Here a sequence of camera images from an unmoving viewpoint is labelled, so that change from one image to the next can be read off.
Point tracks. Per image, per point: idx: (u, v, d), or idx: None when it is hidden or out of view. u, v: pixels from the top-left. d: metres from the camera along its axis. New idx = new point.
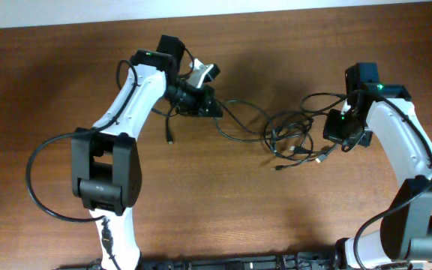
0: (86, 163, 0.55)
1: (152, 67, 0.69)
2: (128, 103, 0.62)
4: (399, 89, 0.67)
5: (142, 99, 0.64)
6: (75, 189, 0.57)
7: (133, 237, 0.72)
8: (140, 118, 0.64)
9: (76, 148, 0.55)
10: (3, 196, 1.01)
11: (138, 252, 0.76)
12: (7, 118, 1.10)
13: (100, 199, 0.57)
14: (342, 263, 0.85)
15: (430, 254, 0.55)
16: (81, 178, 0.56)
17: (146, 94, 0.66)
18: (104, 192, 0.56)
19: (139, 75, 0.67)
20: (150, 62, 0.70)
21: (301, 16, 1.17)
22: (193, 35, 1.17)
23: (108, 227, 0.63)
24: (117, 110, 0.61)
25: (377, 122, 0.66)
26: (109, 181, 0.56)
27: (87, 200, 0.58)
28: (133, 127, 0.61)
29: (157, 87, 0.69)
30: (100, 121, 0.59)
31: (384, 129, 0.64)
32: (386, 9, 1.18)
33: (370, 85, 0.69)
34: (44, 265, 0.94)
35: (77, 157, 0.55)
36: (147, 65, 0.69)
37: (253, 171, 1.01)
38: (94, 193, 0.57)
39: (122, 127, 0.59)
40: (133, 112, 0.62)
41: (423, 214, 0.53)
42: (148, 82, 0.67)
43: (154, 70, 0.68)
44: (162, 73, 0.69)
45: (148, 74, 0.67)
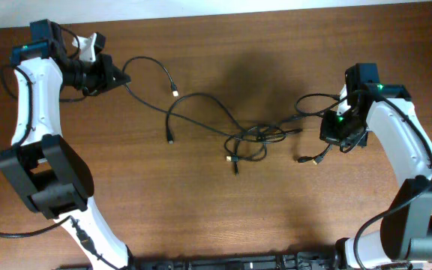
0: (25, 178, 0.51)
1: (37, 59, 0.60)
2: (35, 105, 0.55)
4: (400, 89, 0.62)
5: (45, 94, 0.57)
6: (30, 205, 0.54)
7: (113, 233, 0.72)
8: (55, 111, 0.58)
9: (7, 172, 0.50)
10: (1, 196, 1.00)
11: (124, 247, 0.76)
12: (5, 117, 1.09)
13: (59, 201, 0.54)
14: (341, 262, 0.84)
15: (430, 255, 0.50)
16: (31, 195, 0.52)
17: (46, 87, 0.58)
18: (60, 195, 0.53)
19: (28, 72, 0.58)
20: (33, 56, 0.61)
21: (301, 16, 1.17)
22: (193, 34, 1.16)
23: (81, 228, 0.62)
24: (26, 117, 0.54)
25: (376, 123, 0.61)
26: (58, 182, 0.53)
27: (47, 210, 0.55)
28: (52, 124, 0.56)
29: (55, 75, 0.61)
30: (15, 138, 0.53)
31: (383, 130, 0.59)
32: (387, 9, 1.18)
33: (370, 85, 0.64)
34: (43, 265, 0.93)
35: (12, 178, 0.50)
36: (31, 61, 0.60)
37: (253, 171, 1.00)
38: (51, 200, 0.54)
39: (41, 130, 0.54)
40: (45, 109, 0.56)
41: (424, 214, 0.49)
42: (43, 74, 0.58)
43: (40, 61, 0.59)
44: (49, 60, 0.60)
45: (38, 66, 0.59)
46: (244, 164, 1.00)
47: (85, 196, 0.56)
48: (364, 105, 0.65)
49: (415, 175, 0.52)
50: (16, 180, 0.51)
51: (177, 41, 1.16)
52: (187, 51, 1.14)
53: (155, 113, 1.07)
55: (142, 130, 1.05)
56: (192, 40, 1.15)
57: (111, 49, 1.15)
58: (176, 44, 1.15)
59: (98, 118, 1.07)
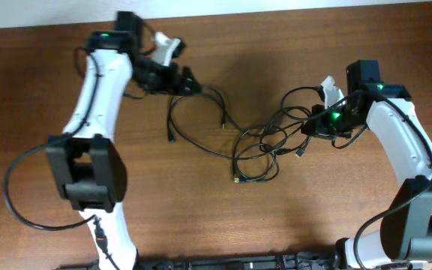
0: (66, 169, 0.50)
1: (110, 52, 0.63)
2: (94, 100, 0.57)
4: (399, 89, 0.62)
5: (108, 90, 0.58)
6: (61, 193, 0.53)
7: (127, 236, 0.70)
8: (112, 110, 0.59)
9: (51, 160, 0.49)
10: (1, 196, 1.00)
11: (135, 250, 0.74)
12: (5, 117, 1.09)
13: (90, 198, 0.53)
14: (342, 262, 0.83)
15: (430, 255, 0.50)
16: (64, 184, 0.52)
17: (112, 82, 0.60)
18: (92, 193, 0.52)
19: (100, 63, 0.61)
20: (106, 47, 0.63)
21: (301, 16, 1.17)
22: (193, 34, 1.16)
23: (100, 226, 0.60)
24: (84, 110, 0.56)
25: (377, 123, 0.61)
26: (94, 180, 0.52)
27: (76, 202, 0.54)
28: (106, 123, 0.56)
29: (122, 72, 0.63)
30: (68, 126, 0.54)
31: (383, 130, 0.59)
32: (385, 10, 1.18)
33: (370, 85, 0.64)
34: (43, 265, 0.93)
35: (55, 166, 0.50)
36: (105, 52, 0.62)
37: (253, 171, 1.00)
38: (82, 195, 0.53)
39: (94, 127, 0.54)
40: (102, 106, 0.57)
41: (424, 215, 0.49)
42: (112, 70, 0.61)
43: (113, 55, 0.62)
44: (122, 56, 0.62)
45: (109, 61, 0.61)
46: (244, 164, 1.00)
47: (115, 199, 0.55)
48: (364, 105, 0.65)
49: (414, 175, 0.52)
50: (58, 169, 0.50)
51: None
52: (187, 50, 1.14)
53: (155, 113, 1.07)
55: (142, 129, 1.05)
56: (192, 40, 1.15)
57: None
58: None
59: None
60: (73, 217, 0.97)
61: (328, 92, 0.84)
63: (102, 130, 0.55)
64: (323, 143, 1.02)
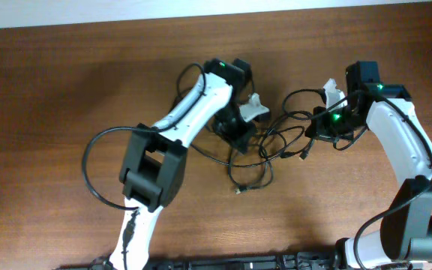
0: (138, 156, 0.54)
1: (221, 79, 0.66)
2: (190, 112, 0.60)
4: (399, 89, 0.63)
5: (205, 109, 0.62)
6: (121, 175, 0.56)
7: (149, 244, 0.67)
8: (197, 127, 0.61)
9: (132, 143, 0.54)
10: (2, 196, 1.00)
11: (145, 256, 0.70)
12: (8, 118, 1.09)
13: (142, 191, 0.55)
14: (342, 262, 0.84)
15: (431, 256, 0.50)
16: (129, 169, 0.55)
17: (209, 104, 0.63)
18: (147, 187, 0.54)
19: (208, 84, 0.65)
20: (222, 74, 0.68)
21: (300, 17, 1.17)
22: (192, 35, 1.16)
23: (135, 220, 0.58)
24: (178, 116, 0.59)
25: (377, 123, 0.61)
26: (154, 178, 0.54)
27: (128, 189, 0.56)
28: (189, 135, 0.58)
29: (220, 101, 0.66)
30: (160, 123, 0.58)
31: (383, 130, 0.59)
32: (385, 10, 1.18)
33: (370, 85, 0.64)
34: (44, 265, 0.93)
35: (132, 150, 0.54)
36: (216, 76, 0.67)
37: (253, 171, 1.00)
38: (137, 186, 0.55)
39: (179, 132, 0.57)
40: (193, 119, 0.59)
41: (424, 215, 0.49)
42: (216, 94, 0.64)
43: (221, 83, 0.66)
44: (229, 87, 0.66)
45: (220, 88, 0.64)
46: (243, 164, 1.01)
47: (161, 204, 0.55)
48: (365, 106, 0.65)
49: (414, 175, 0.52)
50: (133, 153, 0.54)
51: (178, 41, 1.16)
52: (187, 50, 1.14)
53: (155, 113, 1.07)
55: None
56: (193, 40, 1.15)
57: (111, 51, 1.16)
58: (177, 44, 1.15)
59: (98, 118, 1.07)
60: (73, 217, 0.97)
61: (329, 94, 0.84)
63: (183, 139, 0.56)
64: (324, 145, 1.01)
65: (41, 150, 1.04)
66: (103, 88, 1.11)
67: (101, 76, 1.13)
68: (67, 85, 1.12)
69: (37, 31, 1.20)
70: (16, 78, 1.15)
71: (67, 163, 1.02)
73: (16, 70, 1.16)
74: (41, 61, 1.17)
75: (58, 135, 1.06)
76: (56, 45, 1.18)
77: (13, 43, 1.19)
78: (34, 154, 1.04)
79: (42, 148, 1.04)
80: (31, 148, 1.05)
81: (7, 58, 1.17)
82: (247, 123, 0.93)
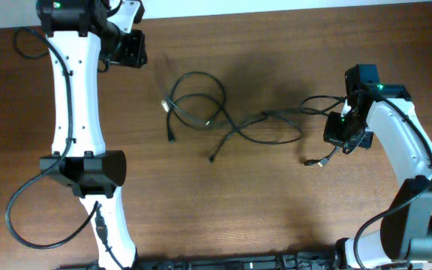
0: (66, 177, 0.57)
1: (73, 33, 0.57)
2: (73, 110, 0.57)
4: (399, 89, 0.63)
5: (81, 91, 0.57)
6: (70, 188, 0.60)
7: (128, 234, 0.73)
8: (93, 111, 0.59)
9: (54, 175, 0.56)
10: (2, 196, 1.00)
11: (133, 246, 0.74)
12: (4, 117, 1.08)
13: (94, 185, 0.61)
14: (342, 262, 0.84)
15: (430, 255, 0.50)
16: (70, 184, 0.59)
17: (82, 85, 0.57)
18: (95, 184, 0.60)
19: (61, 52, 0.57)
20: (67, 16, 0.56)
21: (301, 16, 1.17)
22: (192, 34, 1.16)
23: (100, 214, 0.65)
24: (66, 124, 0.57)
25: (377, 123, 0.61)
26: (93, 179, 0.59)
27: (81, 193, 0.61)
28: (93, 133, 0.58)
29: (91, 55, 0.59)
30: (57, 144, 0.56)
31: (383, 130, 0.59)
32: (387, 9, 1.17)
33: (370, 85, 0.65)
34: (44, 265, 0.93)
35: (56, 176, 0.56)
36: (62, 34, 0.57)
37: (253, 171, 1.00)
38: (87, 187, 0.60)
39: (81, 142, 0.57)
40: (84, 116, 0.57)
41: (425, 215, 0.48)
42: (80, 62, 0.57)
43: (75, 40, 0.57)
44: (87, 40, 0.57)
45: (68, 49, 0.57)
46: (243, 163, 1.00)
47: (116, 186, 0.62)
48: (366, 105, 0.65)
49: (415, 175, 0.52)
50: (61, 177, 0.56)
51: (177, 40, 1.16)
52: (187, 51, 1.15)
53: (155, 112, 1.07)
55: (142, 130, 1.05)
56: (193, 41, 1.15)
57: None
58: (177, 44, 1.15)
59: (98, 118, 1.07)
60: (73, 217, 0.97)
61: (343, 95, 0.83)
63: (91, 147, 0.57)
64: (324, 145, 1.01)
65: (39, 151, 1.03)
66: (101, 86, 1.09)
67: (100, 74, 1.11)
68: None
69: None
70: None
71: None
73: None
74: None
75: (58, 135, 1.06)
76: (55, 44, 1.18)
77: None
78: (33, 154, 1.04)
79: (41, 148, 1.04)
80: (30, 148, 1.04)
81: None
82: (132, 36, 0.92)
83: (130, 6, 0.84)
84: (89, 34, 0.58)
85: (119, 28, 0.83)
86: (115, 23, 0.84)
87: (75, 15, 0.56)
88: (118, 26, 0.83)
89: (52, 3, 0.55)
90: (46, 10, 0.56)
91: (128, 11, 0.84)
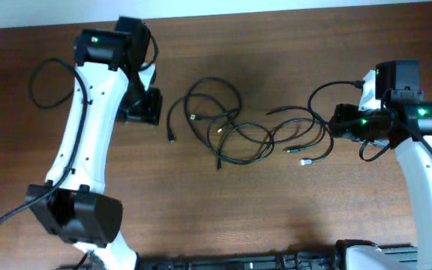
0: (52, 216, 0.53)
1: (103, 67, 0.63)
2: (80, 139, 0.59)
4: None
5: (96, 121, 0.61)
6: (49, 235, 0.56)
7: (126, 247, 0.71)
8: (100, 145, 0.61)
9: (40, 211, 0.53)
10: (4, 196, 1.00)
11: (134, 255, 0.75)
12: (9, 118, 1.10)
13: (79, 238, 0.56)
14: (342, 263, 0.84)
15: None
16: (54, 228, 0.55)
17: (98, 115, 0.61)
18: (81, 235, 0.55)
19: (86, 83, 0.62)
20: (101, 53, 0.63)
21: (300, 16, 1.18)
22: (192, 34, 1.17)
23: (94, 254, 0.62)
24: (70, 152, 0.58)
25: (400, 146, 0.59)
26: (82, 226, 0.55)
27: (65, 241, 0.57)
28: (94, 166, 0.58)
29: (115, 92, 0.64)
30: (55, 171, 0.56)
31: (407, 158, 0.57)
32: (385, 10, 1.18)
33: (407, 105, 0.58)
34: (44, 265, 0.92)
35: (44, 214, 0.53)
36: (93, 66, 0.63)
37: (253, 171, 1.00)
38: (71, 235, 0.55)
39: (79, 173, 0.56)
40: (88, 146, 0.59)
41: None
42: (102, 94, 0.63)
43: (105, 73, 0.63)
44: (115, 73, 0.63)
45: (94, 81, 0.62)
46: (243, 163, 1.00)
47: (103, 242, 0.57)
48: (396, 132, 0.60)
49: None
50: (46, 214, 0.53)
51: (177, 40, 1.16)
52: (187, 50, 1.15)
53: None
55: (142, 130, 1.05)
56: (193, 40, 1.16)
57: None
58: (177, 43, 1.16)
59: None
60: None
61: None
63: (89, 181, 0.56)
64: (323, 146, 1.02)
65: (41, 150, 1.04)
66: None
67: None
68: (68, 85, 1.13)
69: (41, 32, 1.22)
70: (19, 77, 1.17)
71: None
73: (19, 72, 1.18)
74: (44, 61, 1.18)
75: (58, 135, 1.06)
76: (58, 45, 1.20)
77: (14, 41, 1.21)
78: (34, 153, 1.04)
79: (42, 148, 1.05)
80: (33, 148, 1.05)
81: (10, 58, 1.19)
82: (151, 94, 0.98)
83: (148, 66, 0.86)
84: (118, 69, 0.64)
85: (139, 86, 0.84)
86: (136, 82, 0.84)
87: (109, 50, 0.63)
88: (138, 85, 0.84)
89: (91, 38, 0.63)
90: (85, 44, 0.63)
91: (148, 71, 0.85)
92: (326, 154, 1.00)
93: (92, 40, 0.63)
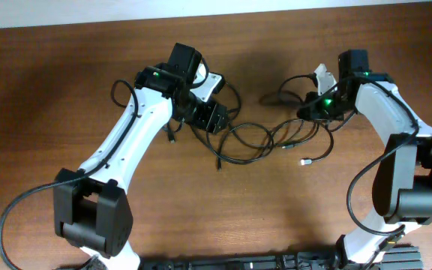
0: (70, 208, 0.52)
1: (157, 94, 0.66)
2: (121, 142, 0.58)
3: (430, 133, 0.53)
4: (382, 76, 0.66)
5: (142, 133, 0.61)
6: (57, 229, 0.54)
7: (130, 250, 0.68)
8: (136, 155, 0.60)
9: (61, 196, 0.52)
10: (2, 194, 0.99)
11: (137, 259, 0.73)
12: (11, 117, 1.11)
13: (85, 242, 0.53)
14: (342, 263, 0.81)
15: (418, 211, 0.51)
16: (64, 222, 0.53)
17: (145, 128, 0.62)
18: (88, 237, 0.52)
19: (141, 102, 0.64)
20: (156, 85, 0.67)
21: (298, 16, 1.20)
22: (193, 36, 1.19)
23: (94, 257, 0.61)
24: (109, 151, 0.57)
25: (364, 103, 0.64)
26: (94, 229, 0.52)
27: (71, 241, 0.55)
28: (126, 169, 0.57)
29: (161, 116, 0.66)
30: (88, 162, 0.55)
31: (370, 108, 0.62)
32: (382, 9, 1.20)
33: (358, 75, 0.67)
34: (44, 265, 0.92)
35: (64, 202, 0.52)
36: (150, 91, 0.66)
37: (253, 170, 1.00)
38: (78, 237, 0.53)
39: (112, 171, 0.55)
40: (127, 151, 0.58)
41: (406, 167, 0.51)
42: (151, 113, 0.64)
43: (158, 99, 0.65)
44: (167, 101, 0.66)
45: (149, 102, 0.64)
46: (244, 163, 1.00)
47: (109, 253, 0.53)
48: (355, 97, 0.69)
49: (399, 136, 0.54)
50: (65, 203, 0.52)
51: (178, 40, 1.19)
52: None
53: None
55: None
56: (193, 40, 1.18)
57: (112, 51, 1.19)
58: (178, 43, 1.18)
59: (100, 116, 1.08)
60: None
61: (321, 79, 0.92)
63: (121, 179, 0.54)
64: (323, 145, 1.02)
65: (41, 148, 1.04)
66: (102, 87, 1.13)
67: (103, 76, 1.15)
68: (70, 84, 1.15)
69: (46, 33, 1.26)
70: (22, 76, 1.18)
71: (67, 162, 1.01)
73: (21, 70, 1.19)
74: (46, 59, 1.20)
75: (60, 134, 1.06)
76: (61, 45, 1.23)
77: (19, 42, 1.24)
78: (34, 151, 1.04)
79: (42, 146, 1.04)
80: (33, 146, 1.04)
81: (14, 58, 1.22)
82: (204, 104, 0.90)
83: (212, 79, 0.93)
84: (170, 100, 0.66)
85: (198, 97, 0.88)
86: (196, 92, 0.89)
87: (164, 83, 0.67)
88: (197, 94, 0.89)
89: (154, 70, 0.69)
90: (148, 73, 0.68)
91: (210, 83, 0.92)
92: (325, 155, 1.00)
93: (154, 73, 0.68)
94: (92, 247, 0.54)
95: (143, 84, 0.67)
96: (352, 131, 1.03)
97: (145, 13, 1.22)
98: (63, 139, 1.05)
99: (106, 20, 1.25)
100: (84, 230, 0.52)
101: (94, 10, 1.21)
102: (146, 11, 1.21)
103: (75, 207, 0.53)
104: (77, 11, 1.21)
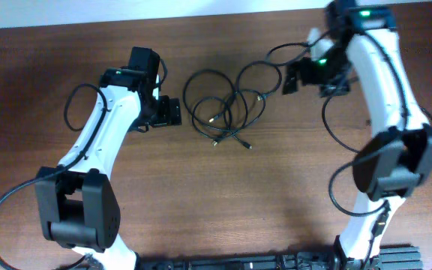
0: (54, 205, 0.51)
1: (123, 88, 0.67)
2: (97, 135, 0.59)
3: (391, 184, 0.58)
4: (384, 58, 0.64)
5: (114, 125, 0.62)
6: (46, 233, 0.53)
7: (124, 247, 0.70)
8: (112, 147, 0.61)
9: (42, 193, 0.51)
10: (1, 194, 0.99)
11: (132, 253, 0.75)
12: (10, 117, 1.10)
13: (76, 239, 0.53)
14: (342, 265, 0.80)
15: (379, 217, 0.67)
16: (51, 222, 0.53)
17: (116, 120, 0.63)
18: (79, 233, 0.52)
19: (109, 98, 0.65)
20: (121, 82, 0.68)
21: (298, 16, 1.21)
22: (193, 36, 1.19)
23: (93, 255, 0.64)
24: (85, 144, 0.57)
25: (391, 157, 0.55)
26: (82, 223, 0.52)
27: (63, 241, 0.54)
28: (105, 159, 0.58)
29: (131, 109, 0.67)
30: (66, 158, 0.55)
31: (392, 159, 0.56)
32: None
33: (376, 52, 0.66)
34: (43, 265, 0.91)
35: (45, 199, 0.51)
36: (115, 88, 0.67)
37: (253, 171, 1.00)
38: (68, 235, 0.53)
39: (91, 162, 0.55)
40: (103, 142, 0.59)
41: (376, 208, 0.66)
42: (121, 106, 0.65)
43: (125, 92, 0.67)
44: (134, 94, 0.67)
45: (115, 96, 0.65)
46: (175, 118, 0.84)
47: (104, 244, 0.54)
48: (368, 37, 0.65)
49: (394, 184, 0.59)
50: (48, 201, 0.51)
51: (178, 40, 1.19)
52: (187, 50, 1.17)
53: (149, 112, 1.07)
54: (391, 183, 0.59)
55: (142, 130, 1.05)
56: (192, 40, 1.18)
57: (111, 50, 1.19)
58: (177, 43, 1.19)
59: None
60: None
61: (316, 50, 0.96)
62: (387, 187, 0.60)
63: (100, 167, 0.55)
64: (323, 146, 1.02)
65: (40, 148, 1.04)
66: None
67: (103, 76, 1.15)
68: (69, 83, 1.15)
69: (44, 33, 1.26)
70: (22, 76, 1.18)
71: None
73: (19, 70, 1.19)
74: (45, 58, 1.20)
75: (58, 134, 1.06)
76: (60, 44, 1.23)
77: (18, 42, 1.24)
78: (33, 151, 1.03)
79: (41, 146, 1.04)
80: (31, 146, 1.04)
81: (13, 58, 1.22)
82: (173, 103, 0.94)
83: None
84: (136, 93, 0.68)
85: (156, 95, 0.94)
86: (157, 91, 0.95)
87: (128, 79, 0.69)
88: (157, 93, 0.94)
89: (115, 70, 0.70)
90: (109, 74, 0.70)
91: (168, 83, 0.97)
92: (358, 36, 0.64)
93: (115, 72, 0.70)
94: (85, 244, 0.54)
95: (107, 82, 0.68)
96: (352, 131, 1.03)
97: (145, 13, 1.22)
98: (62, 139, 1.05)
99: (105, 20, 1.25)
100: (73, 226, 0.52)
101: (94, 10, 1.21)
102: (146, 11, 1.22)
103: (59, 205, 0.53)
104: (77, 12, 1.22)
